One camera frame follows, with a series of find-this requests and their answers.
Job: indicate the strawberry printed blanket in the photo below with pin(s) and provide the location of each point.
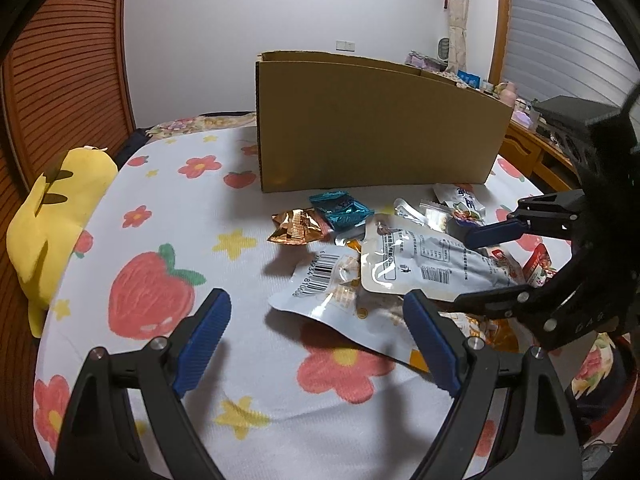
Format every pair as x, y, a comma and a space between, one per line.
175, 195

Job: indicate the small blue box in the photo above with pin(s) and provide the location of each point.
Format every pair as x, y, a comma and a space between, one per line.
470, 80

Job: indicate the white window blinds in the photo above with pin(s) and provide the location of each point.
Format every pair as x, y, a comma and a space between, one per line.
550, 35

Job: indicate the white wall socket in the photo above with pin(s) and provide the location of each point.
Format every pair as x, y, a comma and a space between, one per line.
345, 45

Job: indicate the brown cardboard box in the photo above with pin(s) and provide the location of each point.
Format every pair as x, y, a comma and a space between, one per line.
375, 125

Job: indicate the wooden cabinet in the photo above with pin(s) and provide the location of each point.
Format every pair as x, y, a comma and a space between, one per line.
530, 150

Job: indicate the wooden window frame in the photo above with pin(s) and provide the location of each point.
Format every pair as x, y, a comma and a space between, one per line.
500, 20

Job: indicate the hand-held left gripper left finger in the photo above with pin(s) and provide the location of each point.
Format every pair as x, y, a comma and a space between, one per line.
205, 340

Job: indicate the clear small snack packet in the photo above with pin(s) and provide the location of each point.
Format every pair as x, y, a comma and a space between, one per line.
425, 212

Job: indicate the gold snack packet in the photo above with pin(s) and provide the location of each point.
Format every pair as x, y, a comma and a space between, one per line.
295, 227

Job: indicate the purple patterned bag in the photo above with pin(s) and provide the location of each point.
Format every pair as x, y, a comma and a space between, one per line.
425, 61

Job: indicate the floral bed sheet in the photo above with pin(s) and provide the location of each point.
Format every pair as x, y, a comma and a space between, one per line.
200, 122

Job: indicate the teal snack packet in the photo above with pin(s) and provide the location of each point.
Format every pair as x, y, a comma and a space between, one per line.
342, 210

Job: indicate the red snack packet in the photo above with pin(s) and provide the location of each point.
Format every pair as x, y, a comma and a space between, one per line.
537, 265

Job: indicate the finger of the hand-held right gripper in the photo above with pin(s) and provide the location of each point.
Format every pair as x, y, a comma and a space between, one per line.
495, 233
495, 302

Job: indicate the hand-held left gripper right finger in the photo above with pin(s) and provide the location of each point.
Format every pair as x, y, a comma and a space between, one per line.
430, 345

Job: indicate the orange patterned snack packet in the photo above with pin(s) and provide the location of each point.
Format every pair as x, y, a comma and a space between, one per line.
480, 332

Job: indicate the small white fan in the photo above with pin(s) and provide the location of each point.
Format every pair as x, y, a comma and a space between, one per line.
443, 48

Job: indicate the wooden louvered wardrobe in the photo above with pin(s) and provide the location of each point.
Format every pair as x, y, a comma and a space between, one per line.
65, 60

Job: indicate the beige curtain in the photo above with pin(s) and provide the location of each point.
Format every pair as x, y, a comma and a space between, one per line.
457, 20

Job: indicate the white orange barcode snack pouch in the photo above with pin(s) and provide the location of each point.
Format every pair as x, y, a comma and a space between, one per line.
320, 280

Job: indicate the yellow plush toy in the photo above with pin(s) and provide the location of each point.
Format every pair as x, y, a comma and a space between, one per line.
55, 210

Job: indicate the white blue snack packet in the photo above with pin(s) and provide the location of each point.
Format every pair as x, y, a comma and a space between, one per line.
462, 202

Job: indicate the white red-label snack packet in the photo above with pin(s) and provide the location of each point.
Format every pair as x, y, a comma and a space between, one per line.
505, 262

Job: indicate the large white snack pouch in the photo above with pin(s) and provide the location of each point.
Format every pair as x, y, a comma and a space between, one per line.
415, 260

